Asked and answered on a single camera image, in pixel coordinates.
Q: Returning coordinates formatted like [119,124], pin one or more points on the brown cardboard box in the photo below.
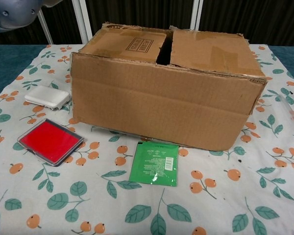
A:
[149,105]

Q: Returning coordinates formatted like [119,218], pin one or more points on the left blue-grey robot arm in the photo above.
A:
[12,14]

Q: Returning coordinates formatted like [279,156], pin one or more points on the green foil sachet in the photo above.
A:
[154,164]

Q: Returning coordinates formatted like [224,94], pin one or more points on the floral print tablecloth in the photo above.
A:
[88,195]

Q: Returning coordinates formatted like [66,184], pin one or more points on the red ink pad case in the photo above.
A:
[51,142]

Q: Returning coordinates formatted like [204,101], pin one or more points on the white plastic case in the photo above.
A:
[46,96]

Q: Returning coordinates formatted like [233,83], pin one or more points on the clear plastic strip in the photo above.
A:
[290,107]

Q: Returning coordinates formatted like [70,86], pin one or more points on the wide white frame post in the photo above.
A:
[196,14]
[82,19]

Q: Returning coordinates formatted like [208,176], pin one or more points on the thin white frame bar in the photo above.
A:
[45,27]

